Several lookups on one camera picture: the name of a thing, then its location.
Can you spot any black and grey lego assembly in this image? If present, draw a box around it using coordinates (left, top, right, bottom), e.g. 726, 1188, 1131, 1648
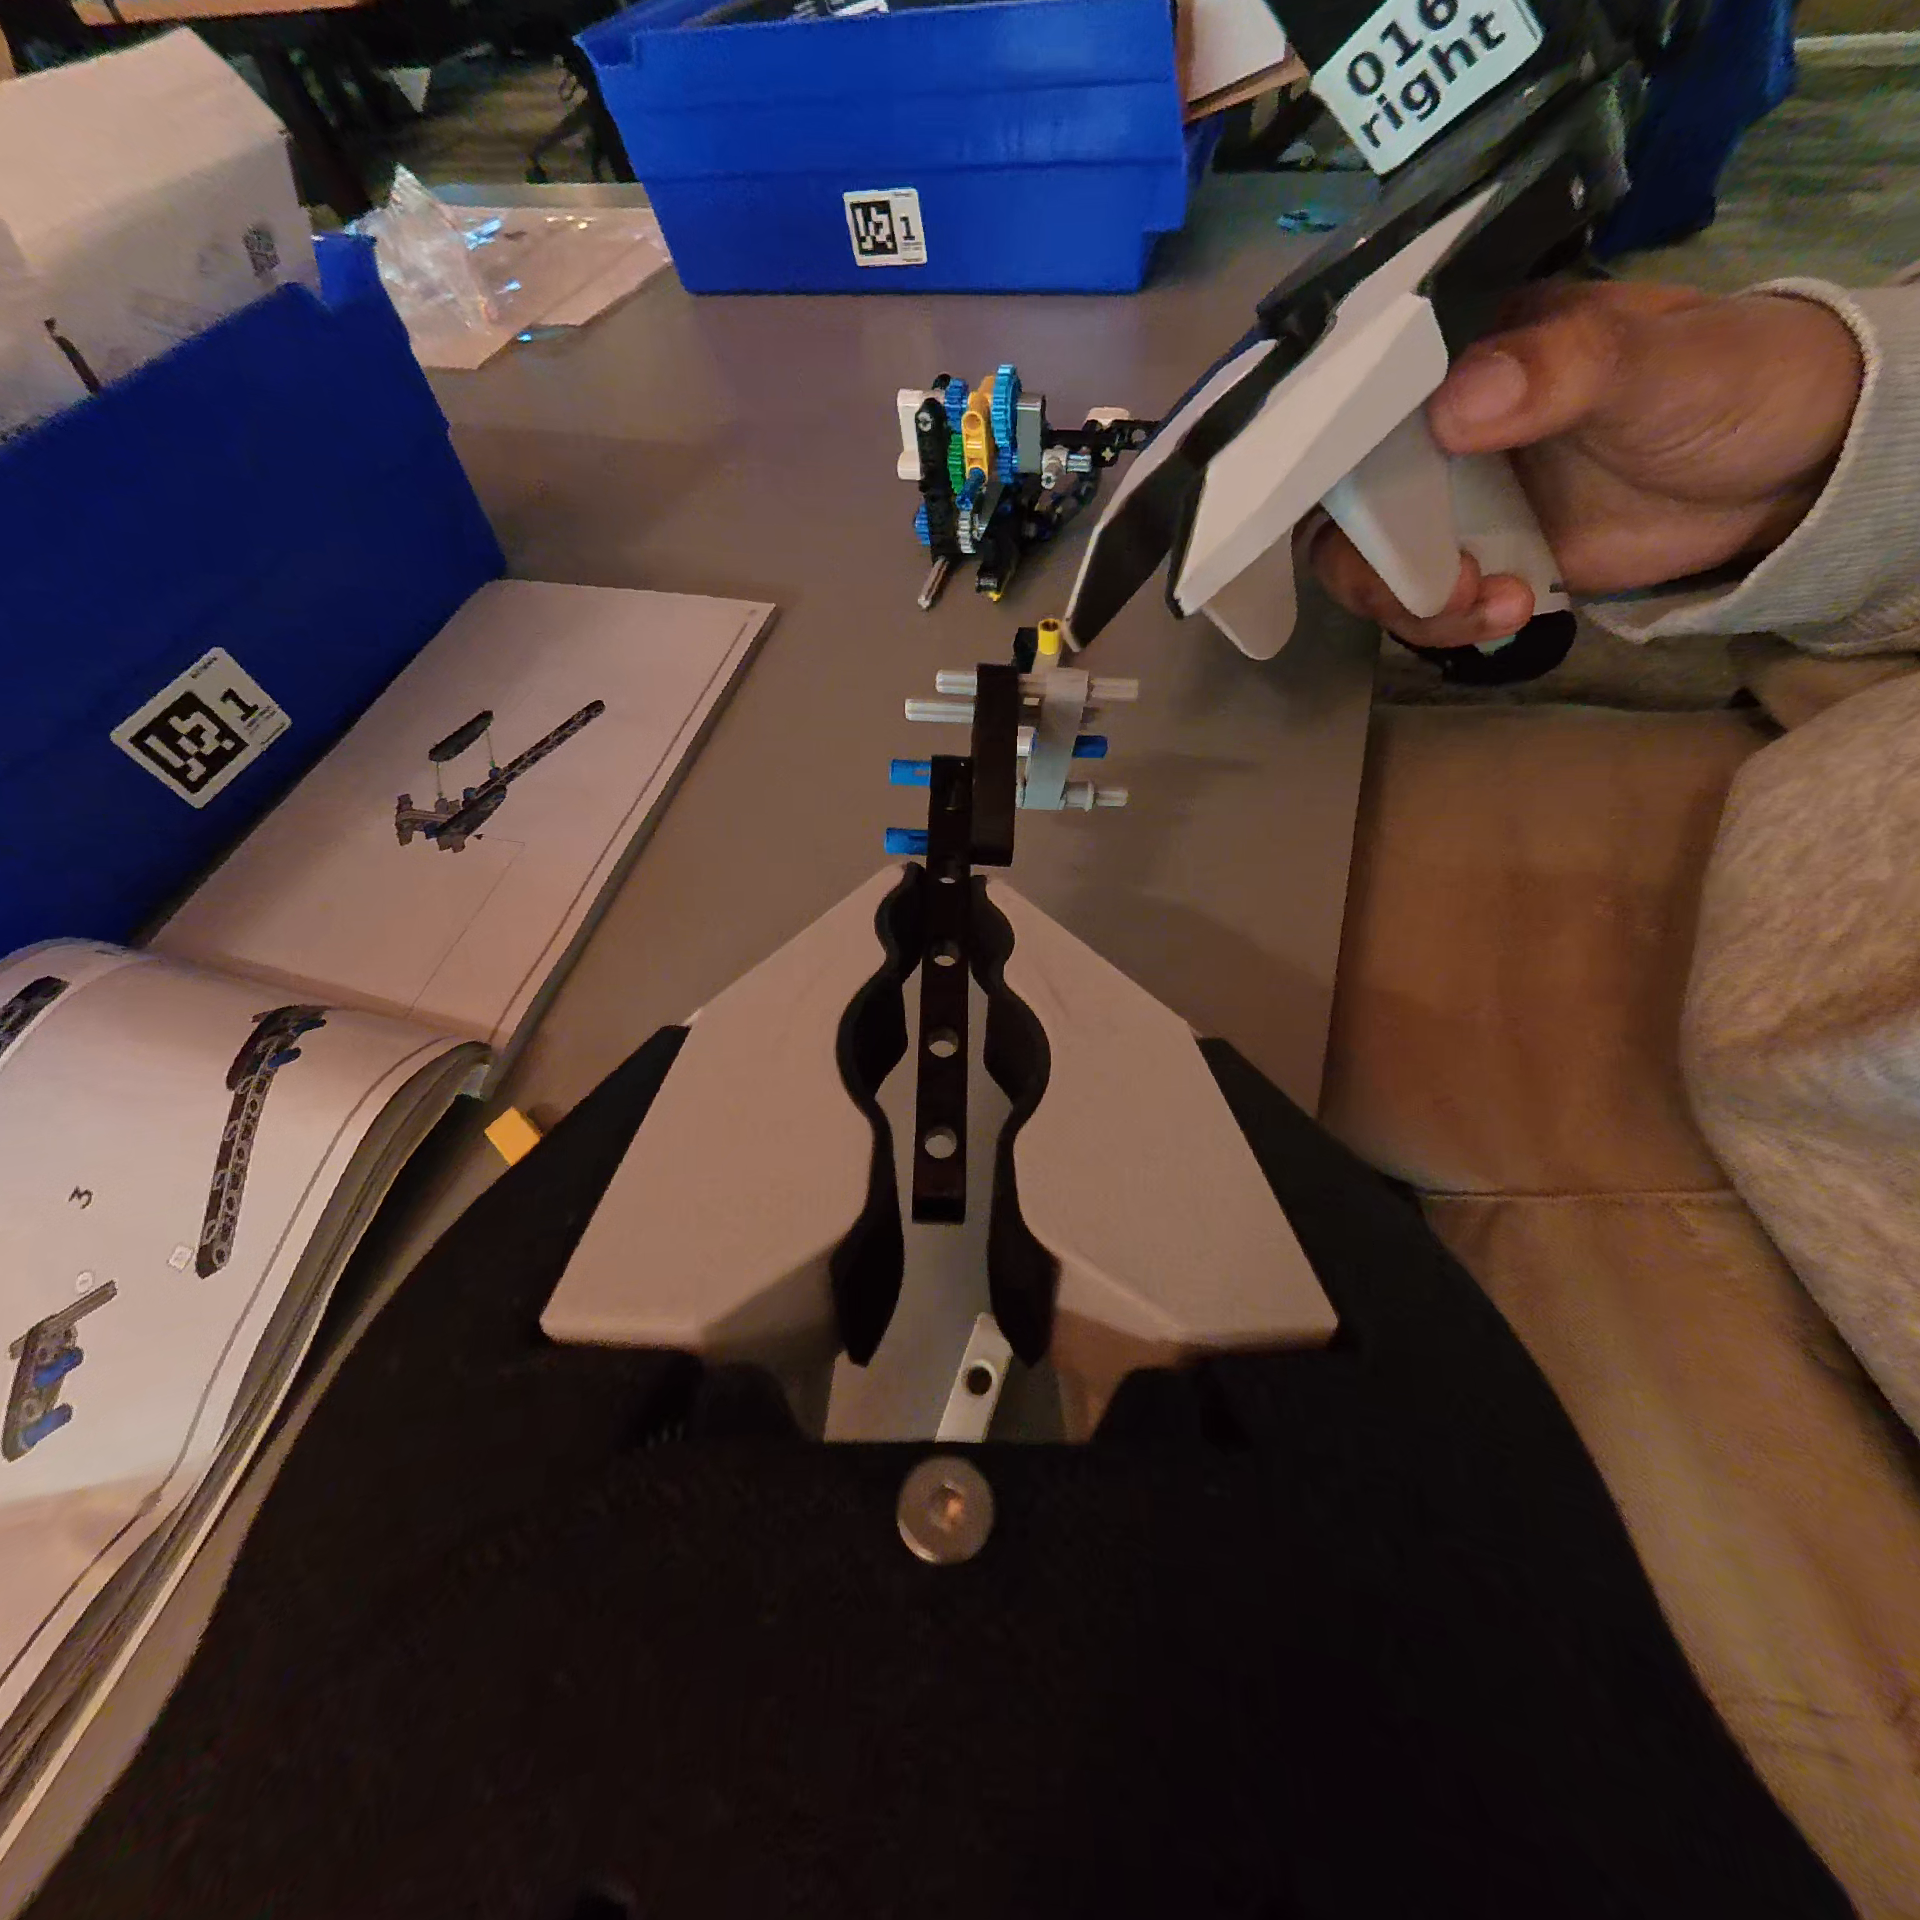
884, 661, 1143, 1222

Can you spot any blue striped jacket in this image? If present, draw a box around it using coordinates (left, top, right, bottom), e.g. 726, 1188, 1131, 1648
1630, 0, 1800, 258

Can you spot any blue plastic bin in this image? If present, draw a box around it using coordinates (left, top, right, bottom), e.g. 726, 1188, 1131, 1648
0, 230, 513, 960
577, 0, 1223, 295

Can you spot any thick lego instruction booklet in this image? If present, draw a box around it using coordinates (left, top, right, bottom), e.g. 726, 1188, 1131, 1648
0, 937, 497, 1818

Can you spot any white cardboard box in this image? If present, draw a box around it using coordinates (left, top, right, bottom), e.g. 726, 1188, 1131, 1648
0, 29, 325, 437

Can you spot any clear plastic bag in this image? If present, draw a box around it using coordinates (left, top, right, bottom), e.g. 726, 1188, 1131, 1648
352, 166, 631, 338

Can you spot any lego gear assembly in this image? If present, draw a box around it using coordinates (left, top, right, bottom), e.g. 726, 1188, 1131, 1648
898, 363, 1148, 609

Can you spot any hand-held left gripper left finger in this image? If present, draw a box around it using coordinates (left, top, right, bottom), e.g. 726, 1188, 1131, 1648
537, 861, 940, 1445

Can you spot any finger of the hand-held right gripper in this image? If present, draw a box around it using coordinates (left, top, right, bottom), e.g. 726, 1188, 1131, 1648
1169, 283, 1453, 620
1063, 336, 1281, 650

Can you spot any person's grey sweatshirt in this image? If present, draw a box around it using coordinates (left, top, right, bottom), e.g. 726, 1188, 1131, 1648
1679, 661, 1920, 1437

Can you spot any person's right hand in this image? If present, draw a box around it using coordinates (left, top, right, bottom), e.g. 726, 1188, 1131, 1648
1305, 273, 1869, 650

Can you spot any white lego beam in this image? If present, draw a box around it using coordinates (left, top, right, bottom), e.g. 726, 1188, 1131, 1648
931, 1310, 1004, 1441

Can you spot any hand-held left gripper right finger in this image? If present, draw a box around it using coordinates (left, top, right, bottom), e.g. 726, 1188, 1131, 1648
972, 872, 1343, 1445

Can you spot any brown cardboard piece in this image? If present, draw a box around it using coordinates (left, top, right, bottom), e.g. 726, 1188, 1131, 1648
1173, 0, 1312, 123

